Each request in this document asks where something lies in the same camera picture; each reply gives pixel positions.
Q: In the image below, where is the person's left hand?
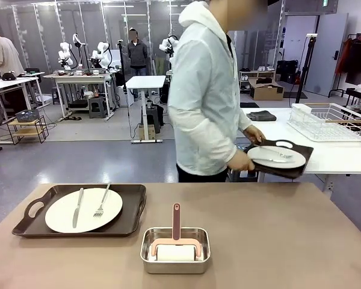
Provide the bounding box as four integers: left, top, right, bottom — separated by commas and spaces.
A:
242, 125, 266, 144

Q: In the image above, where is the person's right hand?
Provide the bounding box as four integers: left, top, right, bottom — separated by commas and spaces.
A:
227, 149, 255, 172

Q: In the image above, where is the silver fork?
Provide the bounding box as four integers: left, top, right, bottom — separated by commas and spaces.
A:
93, 181, 112, 218
254, 144, 293, 159

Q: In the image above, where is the silver table knife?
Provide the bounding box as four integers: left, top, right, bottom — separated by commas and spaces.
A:
72, 187, 84, 229
252, 158, 295, 164

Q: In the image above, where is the brown plastic serving tray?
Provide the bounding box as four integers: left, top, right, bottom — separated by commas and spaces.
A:
245, 138, 315, 180
11, 184, 147, 238

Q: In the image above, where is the white round dinner plate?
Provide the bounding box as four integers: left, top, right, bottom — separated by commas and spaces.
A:
45, 190, 123, 234
247, 145, 307, 169

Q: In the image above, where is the person's left forearm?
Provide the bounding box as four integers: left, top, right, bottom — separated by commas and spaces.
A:
236, 108, 253, 133

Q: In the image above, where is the person's right forearm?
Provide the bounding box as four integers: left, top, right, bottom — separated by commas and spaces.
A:
207, 126, 243, 169

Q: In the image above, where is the folded grey cloth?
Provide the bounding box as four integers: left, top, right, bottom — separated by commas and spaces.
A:
246, 110, 277, 122

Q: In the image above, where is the open cardboard box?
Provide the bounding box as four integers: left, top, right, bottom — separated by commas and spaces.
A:
248, 77, 285, 101

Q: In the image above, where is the white shoe shelf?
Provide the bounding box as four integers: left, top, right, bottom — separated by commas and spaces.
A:
238, 66, 277, 91

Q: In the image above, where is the person in white hoodie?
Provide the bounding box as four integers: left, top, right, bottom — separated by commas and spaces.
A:
167, 0, 268, 184

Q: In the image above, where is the black light stand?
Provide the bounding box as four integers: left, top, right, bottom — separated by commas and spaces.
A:
288, 34, 317, 100

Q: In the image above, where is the long white table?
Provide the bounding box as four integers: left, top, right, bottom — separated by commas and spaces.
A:
239, 107, 361, 184

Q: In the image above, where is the black clothes rack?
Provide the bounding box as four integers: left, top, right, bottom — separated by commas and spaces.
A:
327, 33, 361, 99

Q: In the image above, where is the small cardboard box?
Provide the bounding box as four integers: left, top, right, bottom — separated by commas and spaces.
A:
138, 123, 156, 141

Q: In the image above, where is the black stool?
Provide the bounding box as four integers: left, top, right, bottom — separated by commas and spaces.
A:
144, 105, 164, 133

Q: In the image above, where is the grey door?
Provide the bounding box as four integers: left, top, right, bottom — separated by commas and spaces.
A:
303, 13, 348, 97

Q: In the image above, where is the black utility cart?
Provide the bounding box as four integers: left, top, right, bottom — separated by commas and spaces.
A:
345, 87, 361, 117

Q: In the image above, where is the red hanging coat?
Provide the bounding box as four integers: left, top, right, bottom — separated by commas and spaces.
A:
335, 37, 353, 75

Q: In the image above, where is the white standing desk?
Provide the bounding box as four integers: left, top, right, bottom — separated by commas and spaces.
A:
125, 75, 167, 144

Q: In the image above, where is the stainless steel rectangular container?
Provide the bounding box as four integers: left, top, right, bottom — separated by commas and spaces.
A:
140, 227, 211, 275

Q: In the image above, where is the dark hanging coat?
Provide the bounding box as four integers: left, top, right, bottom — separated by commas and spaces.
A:
345, 37, 361, 86

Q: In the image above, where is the standing person in dark jacket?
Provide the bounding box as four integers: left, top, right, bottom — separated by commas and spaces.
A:
127, 27, 148, 76

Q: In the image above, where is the black tripod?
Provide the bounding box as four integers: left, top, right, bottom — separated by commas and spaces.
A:
116, 39, 131, 109

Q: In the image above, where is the grey plastic step stool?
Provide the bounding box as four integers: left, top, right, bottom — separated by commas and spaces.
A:
88, 96, 106, 119

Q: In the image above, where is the white desk with robots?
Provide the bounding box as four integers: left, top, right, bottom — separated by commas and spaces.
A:
43, 69, 121, 121

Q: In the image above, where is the grey mesh basket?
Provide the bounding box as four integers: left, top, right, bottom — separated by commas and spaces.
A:
15, 108, 40, 123

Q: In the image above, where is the white work desk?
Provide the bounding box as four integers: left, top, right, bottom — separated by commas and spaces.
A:
0, 72, 46, 144

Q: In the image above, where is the person in beige shirt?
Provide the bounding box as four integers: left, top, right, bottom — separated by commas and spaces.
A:
0, 27, 25, 78

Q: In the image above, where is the white wire dish rack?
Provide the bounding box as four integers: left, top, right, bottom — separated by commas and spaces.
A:
287, 102, 361, 143

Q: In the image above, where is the pink handled lint roller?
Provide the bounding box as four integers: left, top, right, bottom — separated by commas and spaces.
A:
149, 202, 203, 262

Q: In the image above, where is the black frame wooden shelf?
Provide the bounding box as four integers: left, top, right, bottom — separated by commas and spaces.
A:
6, 116, 49, 145

